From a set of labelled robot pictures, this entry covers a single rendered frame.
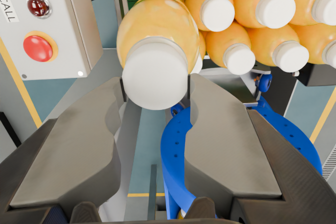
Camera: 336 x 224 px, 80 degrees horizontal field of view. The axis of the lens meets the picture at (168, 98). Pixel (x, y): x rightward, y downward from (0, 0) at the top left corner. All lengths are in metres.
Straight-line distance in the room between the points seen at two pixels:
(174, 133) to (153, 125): 1.40
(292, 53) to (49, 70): 0.34
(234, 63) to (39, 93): 1.72
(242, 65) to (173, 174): 0.20
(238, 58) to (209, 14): 0.07
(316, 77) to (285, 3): 0.25
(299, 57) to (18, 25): 0.38
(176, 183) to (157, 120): 1.44
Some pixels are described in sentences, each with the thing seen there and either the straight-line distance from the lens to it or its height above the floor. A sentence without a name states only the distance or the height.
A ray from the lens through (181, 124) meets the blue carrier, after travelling 0.44.
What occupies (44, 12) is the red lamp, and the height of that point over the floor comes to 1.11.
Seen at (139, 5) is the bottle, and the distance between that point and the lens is 0.17.
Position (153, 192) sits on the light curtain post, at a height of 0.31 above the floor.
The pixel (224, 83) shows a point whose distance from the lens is 0.47.
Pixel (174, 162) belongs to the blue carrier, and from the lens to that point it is 0.36.
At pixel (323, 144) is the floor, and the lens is 2.50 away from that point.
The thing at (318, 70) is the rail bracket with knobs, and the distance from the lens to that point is 0.51.
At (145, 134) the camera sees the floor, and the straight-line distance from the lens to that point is 1.90.
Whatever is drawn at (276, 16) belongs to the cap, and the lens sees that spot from 0.30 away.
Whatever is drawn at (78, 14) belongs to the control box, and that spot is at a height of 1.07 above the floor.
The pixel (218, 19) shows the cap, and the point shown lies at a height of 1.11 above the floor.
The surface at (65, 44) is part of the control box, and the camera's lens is 0.32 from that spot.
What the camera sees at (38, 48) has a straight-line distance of 0.32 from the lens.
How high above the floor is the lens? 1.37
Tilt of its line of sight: 57 degrees down
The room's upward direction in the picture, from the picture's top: 179 degrees clockwise
